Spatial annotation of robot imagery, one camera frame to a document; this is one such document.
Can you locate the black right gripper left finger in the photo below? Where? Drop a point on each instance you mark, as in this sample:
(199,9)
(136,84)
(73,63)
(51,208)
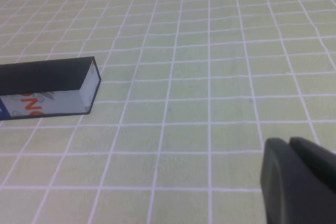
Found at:
(288,187)

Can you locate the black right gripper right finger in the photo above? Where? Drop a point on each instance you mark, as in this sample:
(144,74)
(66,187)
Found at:
(317,158)

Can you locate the black printed glasses case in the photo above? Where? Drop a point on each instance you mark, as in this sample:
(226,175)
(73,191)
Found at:
(39,74)

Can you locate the green white-grid tablecloth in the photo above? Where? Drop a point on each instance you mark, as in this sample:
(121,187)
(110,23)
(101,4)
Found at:
(210,51)

